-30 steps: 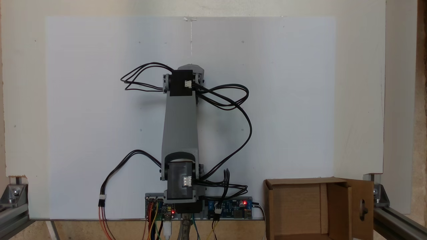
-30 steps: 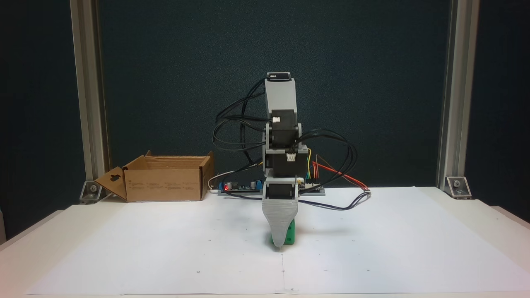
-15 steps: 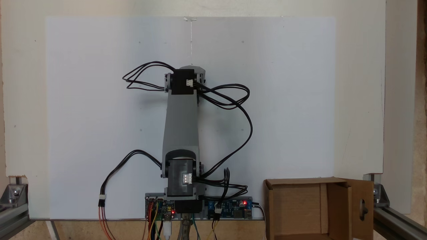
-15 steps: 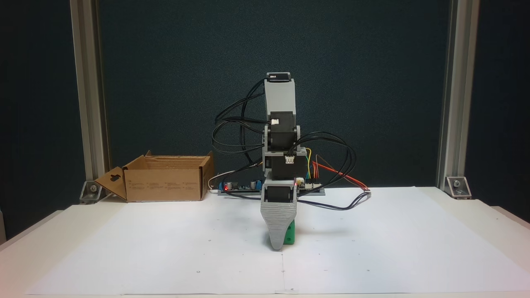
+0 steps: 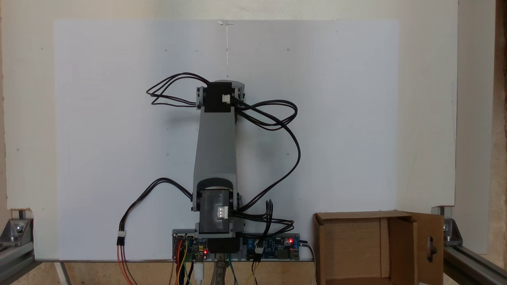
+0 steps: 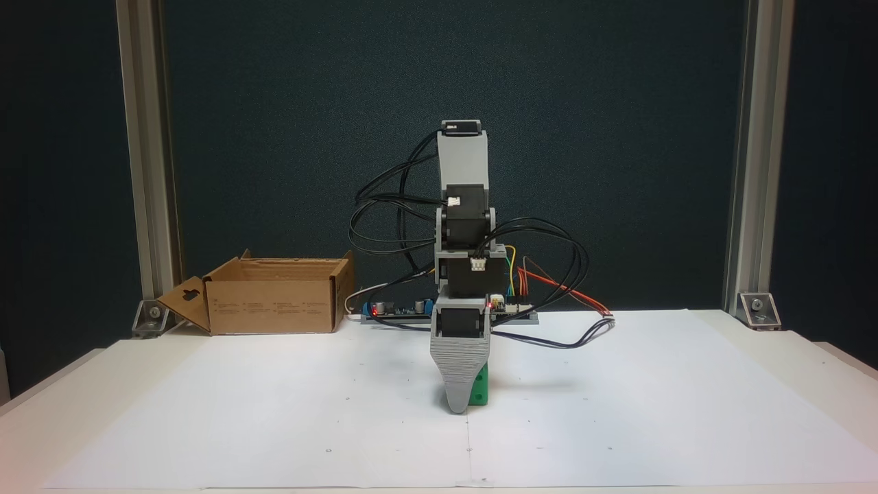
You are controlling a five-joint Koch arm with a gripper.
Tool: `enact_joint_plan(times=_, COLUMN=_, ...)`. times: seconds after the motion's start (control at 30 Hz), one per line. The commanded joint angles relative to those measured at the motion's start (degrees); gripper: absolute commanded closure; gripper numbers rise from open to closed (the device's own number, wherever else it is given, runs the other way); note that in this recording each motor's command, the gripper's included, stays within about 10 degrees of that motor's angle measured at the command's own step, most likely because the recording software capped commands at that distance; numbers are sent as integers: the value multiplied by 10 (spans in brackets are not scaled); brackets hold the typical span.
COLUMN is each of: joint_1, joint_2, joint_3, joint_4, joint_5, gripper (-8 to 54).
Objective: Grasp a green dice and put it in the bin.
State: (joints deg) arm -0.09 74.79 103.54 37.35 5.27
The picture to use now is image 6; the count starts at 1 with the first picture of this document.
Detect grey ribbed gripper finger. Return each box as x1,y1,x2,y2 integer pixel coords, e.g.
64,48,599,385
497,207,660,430
430,338,492,414

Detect green dice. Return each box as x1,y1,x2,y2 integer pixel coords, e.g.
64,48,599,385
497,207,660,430
439,362,490,406

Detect small motor driver board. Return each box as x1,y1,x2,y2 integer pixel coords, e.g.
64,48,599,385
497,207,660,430
488,294,540,324

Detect blue circuit board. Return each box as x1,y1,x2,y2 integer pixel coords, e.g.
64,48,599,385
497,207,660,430
361,296,434,325

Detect open cardboard box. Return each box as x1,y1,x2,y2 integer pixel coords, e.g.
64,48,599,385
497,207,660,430
156,250,356,336

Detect long black cable with connector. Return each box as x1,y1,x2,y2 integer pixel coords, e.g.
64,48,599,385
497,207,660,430
370,312,616,350

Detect red and orange wires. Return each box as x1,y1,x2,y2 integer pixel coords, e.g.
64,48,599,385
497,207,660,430
518,257,613,318

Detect thin white power cable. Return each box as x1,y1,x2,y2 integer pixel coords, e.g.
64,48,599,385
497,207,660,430
344,281,392,320

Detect black cable loop at elbow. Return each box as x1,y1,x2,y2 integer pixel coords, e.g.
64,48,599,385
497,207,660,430
480,217,591,325

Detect black cable loop at gripper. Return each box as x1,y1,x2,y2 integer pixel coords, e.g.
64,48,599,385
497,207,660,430
348,130,447,275

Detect grey corner bracket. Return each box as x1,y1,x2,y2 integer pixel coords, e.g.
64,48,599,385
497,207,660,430
738,292,782,331
132,298,171,339

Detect aluminium frame post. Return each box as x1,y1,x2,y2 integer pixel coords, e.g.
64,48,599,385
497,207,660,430
115,0,183,304
723,0,796,314

